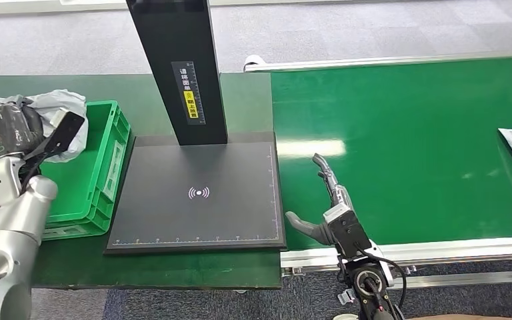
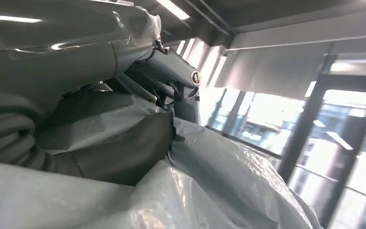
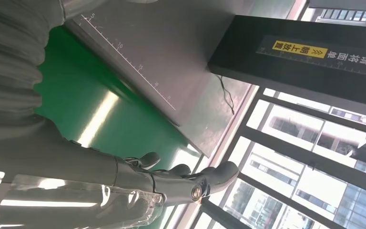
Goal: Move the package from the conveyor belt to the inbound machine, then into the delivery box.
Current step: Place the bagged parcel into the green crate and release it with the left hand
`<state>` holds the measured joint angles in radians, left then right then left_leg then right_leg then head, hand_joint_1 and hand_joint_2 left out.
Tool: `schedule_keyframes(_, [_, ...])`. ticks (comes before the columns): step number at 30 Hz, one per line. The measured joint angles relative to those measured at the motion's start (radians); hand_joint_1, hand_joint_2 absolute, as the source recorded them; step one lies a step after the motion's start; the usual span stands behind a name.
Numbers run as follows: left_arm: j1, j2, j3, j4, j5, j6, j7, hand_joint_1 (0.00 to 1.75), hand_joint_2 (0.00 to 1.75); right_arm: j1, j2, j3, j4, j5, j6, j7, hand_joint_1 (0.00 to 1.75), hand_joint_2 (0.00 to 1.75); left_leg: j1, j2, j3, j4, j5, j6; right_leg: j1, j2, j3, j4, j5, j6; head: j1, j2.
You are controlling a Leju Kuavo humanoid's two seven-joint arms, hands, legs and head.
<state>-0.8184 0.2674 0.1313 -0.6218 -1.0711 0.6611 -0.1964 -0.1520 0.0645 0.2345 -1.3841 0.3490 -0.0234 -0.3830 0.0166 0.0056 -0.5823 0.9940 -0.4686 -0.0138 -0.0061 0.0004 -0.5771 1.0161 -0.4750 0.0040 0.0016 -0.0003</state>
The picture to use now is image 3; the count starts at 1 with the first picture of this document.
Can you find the black inbound scanner machine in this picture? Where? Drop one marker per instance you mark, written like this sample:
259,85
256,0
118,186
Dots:
170,47

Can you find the black window frame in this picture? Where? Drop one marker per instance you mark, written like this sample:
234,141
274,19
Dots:
296,151

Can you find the black yellow ruler label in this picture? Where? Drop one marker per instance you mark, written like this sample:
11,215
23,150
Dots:
299,50

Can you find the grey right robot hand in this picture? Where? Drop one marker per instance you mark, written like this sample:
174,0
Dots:
75,167

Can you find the green conveyor belt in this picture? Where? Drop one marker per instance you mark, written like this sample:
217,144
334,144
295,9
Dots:
75,94

